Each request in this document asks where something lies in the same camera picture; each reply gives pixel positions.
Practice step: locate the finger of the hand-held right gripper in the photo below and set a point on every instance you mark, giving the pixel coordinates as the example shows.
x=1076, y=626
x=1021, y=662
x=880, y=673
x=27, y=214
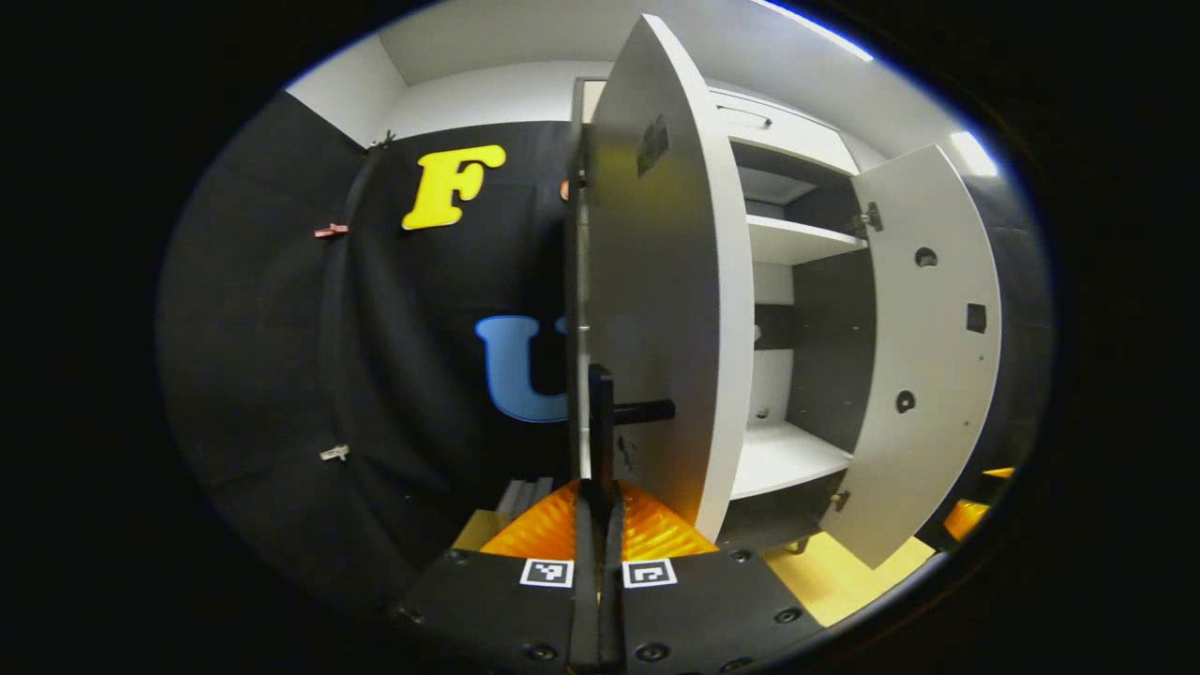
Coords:
x=998, y=472
x=966, y=520

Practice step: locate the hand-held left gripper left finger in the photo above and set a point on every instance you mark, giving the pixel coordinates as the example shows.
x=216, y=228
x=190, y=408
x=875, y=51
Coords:
x=585, y=609

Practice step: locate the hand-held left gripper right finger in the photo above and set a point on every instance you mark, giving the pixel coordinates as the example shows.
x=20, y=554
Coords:
x=611, y=609

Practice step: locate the beige shoe cabinet door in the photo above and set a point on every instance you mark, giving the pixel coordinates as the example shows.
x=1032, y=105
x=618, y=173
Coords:
x=675, y=281
x=937, y=375

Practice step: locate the beige double-door shoe cabinet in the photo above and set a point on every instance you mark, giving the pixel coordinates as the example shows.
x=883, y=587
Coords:
x=830, y=356

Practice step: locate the metal door hinge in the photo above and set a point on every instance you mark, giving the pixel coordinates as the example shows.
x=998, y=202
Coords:
x=839, y=501
x=867, y=221

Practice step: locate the white cabinet shelf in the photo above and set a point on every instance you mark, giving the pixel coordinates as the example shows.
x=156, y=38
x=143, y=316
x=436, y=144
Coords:
x=787, y=459
x=797, y=239

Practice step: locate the beige cabinet drawer front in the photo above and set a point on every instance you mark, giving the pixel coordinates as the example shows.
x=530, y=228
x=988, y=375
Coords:
x=797, y=136

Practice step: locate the grey metal bars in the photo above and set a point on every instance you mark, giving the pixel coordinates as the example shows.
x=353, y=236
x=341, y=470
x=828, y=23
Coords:
x=525, y=497

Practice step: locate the silver clip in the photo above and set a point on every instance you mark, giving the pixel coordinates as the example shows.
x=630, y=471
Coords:
x=334, y=453

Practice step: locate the short ceiling light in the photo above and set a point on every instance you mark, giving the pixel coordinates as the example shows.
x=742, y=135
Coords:
x=975, y=155

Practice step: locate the black backdrop cloth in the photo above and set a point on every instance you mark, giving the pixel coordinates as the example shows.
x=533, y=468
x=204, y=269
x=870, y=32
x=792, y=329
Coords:
x=253, y=328

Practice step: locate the black clip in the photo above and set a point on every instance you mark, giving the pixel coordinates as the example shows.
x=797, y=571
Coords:
x=383, y=141

